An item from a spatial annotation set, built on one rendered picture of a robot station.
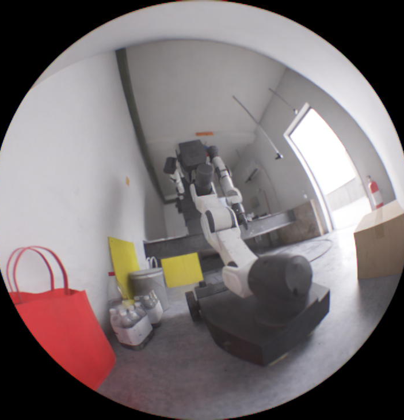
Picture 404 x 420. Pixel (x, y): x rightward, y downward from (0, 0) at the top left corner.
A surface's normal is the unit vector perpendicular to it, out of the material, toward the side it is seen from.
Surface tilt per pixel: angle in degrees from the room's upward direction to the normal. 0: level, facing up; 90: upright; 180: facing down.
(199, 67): 180
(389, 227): 90
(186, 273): 90
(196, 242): 90
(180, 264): 90
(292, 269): 66
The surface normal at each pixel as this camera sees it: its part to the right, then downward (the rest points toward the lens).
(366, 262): -0.97, 0.18
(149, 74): 0.23, 0.93
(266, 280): -0.94, -0.27
